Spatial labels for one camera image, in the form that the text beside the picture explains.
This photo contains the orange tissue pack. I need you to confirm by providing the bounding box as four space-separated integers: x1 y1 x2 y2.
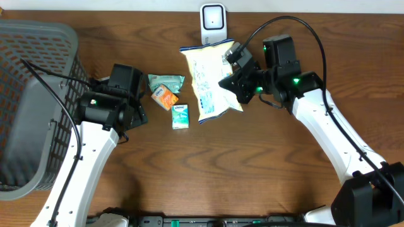
151 84 179 110

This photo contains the teal Kleenex tissue pack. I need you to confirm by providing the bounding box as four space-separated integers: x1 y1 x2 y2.
171 105 189 129

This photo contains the yellow wet wipes pack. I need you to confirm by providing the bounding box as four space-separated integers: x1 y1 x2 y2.
179 39 243 124

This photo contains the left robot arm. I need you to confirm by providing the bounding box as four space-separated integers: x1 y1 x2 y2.
33 64 147 226

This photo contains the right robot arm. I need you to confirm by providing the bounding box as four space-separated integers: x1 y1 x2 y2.
219 35 403 226

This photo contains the white barcode scanner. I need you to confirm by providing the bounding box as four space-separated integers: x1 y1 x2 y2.
199 3 227 45

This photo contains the grey plastic basket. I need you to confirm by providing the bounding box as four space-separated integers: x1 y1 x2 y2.
1 20 88 201

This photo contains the right black cable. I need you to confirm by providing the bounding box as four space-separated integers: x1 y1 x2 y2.
235 15 404 209

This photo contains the black cable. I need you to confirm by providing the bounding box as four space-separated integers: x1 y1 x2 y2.
20 58 95 227
235 15 404 209

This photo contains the left black cable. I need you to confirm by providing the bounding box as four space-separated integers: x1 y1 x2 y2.
20 58 95 227

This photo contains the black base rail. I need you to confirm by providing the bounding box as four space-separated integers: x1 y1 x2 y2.
128 214 302 227

